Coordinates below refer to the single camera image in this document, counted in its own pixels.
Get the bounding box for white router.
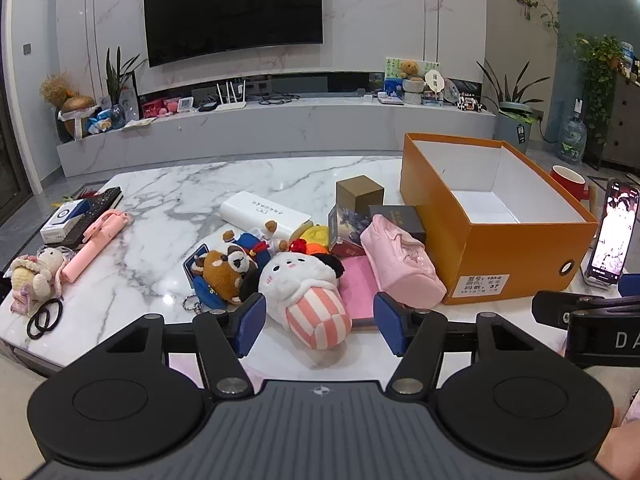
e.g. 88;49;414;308
215;79;249;112

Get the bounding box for red yellow paper craft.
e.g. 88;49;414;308
65;185;101;206

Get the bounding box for dried plant bunch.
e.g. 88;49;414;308
40;72;76;108

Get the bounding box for green picture card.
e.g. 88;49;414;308
384;57;441;84

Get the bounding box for brown raccoon plush keychain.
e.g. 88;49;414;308
192;245;261;308

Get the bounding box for gold textured box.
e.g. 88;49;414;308
336;175;385;216

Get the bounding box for yellow plush toy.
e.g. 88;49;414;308
295;225;331;253

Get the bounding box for blue white small box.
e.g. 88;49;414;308
40;199;91;244

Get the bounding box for pink notebook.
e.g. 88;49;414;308
339;256;387;329

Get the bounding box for long leaf potted plant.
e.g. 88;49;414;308
476;60;549;111

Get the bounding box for black television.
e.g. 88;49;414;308
143;0;324;68

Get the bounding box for sailor bear plush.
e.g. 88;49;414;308
222;220;291;267

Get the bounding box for blue illustrated card box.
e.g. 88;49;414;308
327;206;373;259

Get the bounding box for black cables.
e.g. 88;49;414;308
259;91;302;107

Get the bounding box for white long box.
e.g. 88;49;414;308
220;191;313;243

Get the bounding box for clear water bottle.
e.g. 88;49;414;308
556;115;588;164

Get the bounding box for marble tv console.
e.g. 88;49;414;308
56;95;498;178

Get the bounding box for blue card tag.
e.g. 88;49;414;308
184;244;211;291

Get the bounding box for pink toy set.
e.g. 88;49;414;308
142;99;177;119

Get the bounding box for white striped popcorn plush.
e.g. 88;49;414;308
257;251;353;351

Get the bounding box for pink selfie stick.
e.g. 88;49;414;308
63;210;135;283

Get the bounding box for smartphone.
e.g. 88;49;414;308
586;178;640;286

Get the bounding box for stone grey pot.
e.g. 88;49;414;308
402;78;426;106

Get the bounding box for black box with gold print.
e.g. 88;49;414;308
368;205;427;246

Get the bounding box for black remote control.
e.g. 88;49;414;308
67;199;108;246
61;186;124;250

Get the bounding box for green leafy plant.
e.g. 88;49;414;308
102;46;147;111

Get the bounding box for pink fabric pouch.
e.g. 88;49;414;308
360;214;447;306

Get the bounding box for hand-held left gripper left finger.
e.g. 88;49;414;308
102;292;267;397

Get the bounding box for orange cardboard shoe box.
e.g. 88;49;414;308
399;132;599;307

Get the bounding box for brown gourd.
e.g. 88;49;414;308
59;95;96;122

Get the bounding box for red mug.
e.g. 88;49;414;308
550;165;587;204

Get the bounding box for bushy green plant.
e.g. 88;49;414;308
570;34;624;133

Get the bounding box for red orange knitted toy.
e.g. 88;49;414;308
289;239;332;262

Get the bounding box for white round fan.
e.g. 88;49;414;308
424;70;447;99

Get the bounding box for blue toy figure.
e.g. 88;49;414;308
96;109;126;133

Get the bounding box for grey side cabinet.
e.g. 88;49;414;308
600;72;640;172

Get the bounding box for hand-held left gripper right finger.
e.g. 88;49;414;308
374;291;533;396

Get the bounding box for bunny plush doll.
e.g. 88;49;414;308
10;246;68;316

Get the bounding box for white phone stand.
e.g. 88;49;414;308
584;269;626;294

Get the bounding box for grey green plant pot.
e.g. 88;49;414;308
495;101;539;154

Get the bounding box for black hair tie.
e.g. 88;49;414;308
35;299;64;334
27;307;52;339

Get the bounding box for person's bare leg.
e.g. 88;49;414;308
592;362;640;480

